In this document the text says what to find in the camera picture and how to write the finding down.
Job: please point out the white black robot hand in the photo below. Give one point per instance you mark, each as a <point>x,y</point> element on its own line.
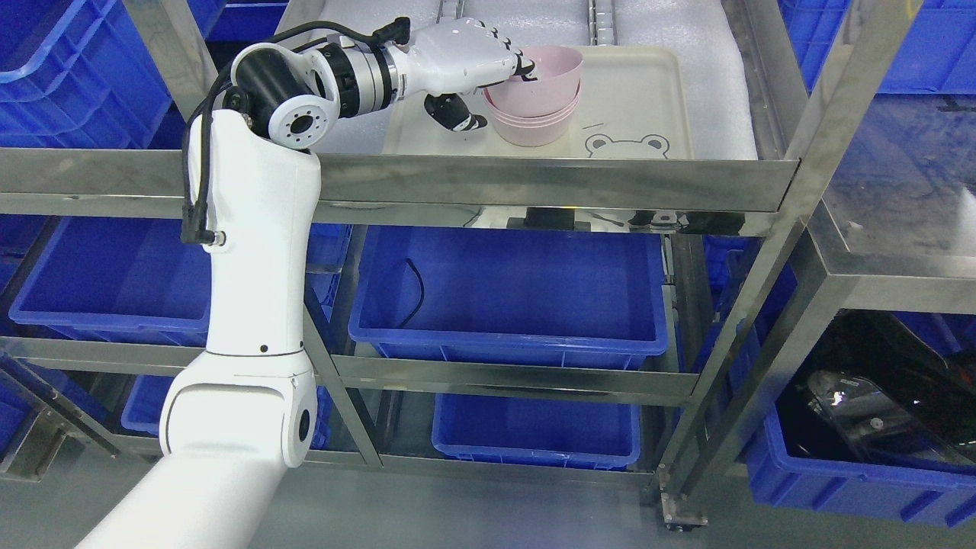
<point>445,61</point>

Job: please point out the pink plastic bowl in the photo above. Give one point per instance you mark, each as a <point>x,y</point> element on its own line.
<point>558,72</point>

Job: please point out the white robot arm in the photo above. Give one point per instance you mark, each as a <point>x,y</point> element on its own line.
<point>241,414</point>

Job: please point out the steel shelf unit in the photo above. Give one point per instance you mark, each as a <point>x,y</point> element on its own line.
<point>809,268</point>

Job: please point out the stacked pink bowls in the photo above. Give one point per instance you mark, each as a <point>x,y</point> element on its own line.
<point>531,131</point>

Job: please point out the cream bear tray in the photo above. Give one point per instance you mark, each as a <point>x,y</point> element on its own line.
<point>631,106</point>

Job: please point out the large blue bin centre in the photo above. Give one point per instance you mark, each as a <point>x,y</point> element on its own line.
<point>526,297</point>

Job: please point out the blue bin bottom centre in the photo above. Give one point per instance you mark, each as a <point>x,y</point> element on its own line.
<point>550,433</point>

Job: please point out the blue bin left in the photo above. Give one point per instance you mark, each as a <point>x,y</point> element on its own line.
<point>132,280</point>

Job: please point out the blue bin with black items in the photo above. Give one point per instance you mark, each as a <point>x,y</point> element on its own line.
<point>877,421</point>

